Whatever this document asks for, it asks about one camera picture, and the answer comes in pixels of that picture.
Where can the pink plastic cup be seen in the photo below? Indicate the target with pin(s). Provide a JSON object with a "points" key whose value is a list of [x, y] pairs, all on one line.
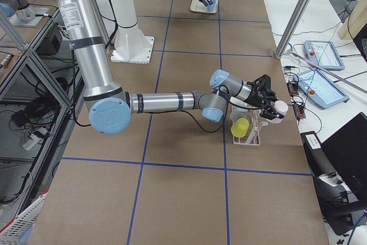
{"points": [[280, 107]]}

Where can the grey plastic cup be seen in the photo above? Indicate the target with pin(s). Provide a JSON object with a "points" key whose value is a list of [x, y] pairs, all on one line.
{"points": [[238, 113]]}

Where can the pale green plastic cup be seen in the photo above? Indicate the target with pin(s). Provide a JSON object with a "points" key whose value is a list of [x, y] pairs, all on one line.
{"points": [[237, 102]]}

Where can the yellow plastic cup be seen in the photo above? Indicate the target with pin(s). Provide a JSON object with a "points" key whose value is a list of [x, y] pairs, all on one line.
{"points": [[240, 128]]}

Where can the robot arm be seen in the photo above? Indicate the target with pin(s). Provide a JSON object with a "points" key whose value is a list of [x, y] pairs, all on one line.
{"points": [[138, 21], [115, 91]]}

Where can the cream plastic tray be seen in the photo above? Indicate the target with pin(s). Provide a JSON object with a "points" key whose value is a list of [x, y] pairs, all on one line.
{"points": [[198, 7]]}

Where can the teach pendant with red button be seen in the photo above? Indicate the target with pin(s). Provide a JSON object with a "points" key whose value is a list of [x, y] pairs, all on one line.
{"points": [[323, 92]]}

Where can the metal rod stand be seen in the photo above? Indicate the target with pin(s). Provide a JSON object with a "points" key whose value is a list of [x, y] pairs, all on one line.
{"points": [[289, 52]]}

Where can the black laptop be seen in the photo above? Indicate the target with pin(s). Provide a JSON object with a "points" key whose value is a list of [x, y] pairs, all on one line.
{"points": [[346, 150]]}

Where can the white wire cup rack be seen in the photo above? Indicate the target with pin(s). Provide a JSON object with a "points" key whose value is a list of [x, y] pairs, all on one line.
{"points": [[252, 137]]}

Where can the aluminium frame post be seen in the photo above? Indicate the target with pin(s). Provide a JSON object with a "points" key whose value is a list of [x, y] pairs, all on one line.
{"points": [[290, 28]]}

